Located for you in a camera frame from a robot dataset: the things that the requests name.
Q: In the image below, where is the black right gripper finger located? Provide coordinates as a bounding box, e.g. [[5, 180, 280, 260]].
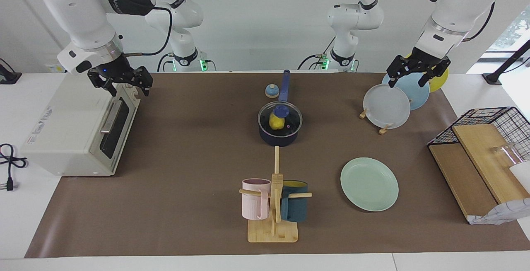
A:
[[88, 74, 118, 97], [129, 67, 153, 97]]

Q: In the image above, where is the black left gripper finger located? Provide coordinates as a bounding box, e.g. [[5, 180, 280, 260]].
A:
[[417, 57, 451, 87], [386, 55, 408, 88]]

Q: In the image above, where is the glass lid with blue knob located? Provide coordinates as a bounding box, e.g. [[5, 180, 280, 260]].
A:
[[258, 101, 303, 138]]

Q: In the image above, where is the yellow potato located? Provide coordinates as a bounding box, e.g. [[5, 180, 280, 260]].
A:
[[269, 112, 285, 131]]

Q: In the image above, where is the yellow plate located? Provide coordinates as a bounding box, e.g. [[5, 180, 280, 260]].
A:
[[404, 53, 449, 93]]

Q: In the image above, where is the light blue plate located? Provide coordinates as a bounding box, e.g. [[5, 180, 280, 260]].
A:
[[382, 72, 430, 111]]

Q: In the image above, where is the grey plate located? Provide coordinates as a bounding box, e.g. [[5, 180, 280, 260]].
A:
[[363, 84, 411, 129]]

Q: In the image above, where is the wooden plate rack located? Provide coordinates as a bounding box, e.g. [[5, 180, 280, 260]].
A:
[[359, 104, 394, 135]]

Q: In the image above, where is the green plate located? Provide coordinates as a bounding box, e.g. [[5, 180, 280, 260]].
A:
[[340, 157, 399, 212]]

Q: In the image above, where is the black stand with slanted pole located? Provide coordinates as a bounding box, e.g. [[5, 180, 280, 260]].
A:
[[482, 39, 530, 85]]

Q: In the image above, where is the white toaster oven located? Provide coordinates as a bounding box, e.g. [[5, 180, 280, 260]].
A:
[[20, 72, 141, 177]]

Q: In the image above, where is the light wooden shelf board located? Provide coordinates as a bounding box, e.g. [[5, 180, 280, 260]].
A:
[[452, 124, 530, 204]]

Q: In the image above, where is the clear glass cup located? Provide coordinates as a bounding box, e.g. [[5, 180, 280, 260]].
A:
[[490, 142, 521, 168]]

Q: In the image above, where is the brown table mat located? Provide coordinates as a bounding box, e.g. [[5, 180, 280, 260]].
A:
[[24, 72, 530, 258]]

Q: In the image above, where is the white cup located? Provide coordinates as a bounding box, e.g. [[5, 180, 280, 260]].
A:
[[509, 161, 530, 193]]

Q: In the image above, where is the white checked cloth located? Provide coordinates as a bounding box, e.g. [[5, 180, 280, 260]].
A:
[[468, 198, 530, 225]]

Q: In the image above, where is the pink mug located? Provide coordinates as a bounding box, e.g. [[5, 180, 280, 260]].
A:
[[242, 179, 272, 220]]

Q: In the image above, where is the teal mug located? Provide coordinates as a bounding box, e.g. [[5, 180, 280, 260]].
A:
[[280, 180, 309, 222]]

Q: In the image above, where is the wooden mug tree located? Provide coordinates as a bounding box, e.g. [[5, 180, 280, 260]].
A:
[[239, 146, 312, 243]]

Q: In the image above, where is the black right base cable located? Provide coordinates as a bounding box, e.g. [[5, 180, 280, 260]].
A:
[[157, 53, 174, 73]]

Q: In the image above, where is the black base cable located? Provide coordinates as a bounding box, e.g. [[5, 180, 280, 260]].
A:
[[157, 53, 174, 73], [297, 36, 337, 70]]

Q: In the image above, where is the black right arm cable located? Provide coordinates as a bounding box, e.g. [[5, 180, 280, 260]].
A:
[[124, 6, 173, 57]]

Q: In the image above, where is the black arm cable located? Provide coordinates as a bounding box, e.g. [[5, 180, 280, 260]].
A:
[[375, 0, 496, 42], [124, 6, 173, 57]]

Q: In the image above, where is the black wire basket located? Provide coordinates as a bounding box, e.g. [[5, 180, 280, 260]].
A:
[[427, 106, 530, 162]]

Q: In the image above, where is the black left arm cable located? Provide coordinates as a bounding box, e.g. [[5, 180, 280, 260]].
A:
[[375, 0, 496, 42]]

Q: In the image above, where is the black clamp mount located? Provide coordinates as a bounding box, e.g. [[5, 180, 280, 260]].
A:
[[0, 58, 22, 84]]

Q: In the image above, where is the black left base cable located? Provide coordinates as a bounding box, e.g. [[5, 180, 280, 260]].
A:
[[297, 36, 337, 70]]

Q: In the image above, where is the black power cable with plug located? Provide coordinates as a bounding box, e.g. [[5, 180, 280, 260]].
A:
[[0, 143, 29, 192]]

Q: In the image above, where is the dark blue pot with handle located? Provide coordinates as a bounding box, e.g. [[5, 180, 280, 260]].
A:
[[258, 70, 304, 147]]

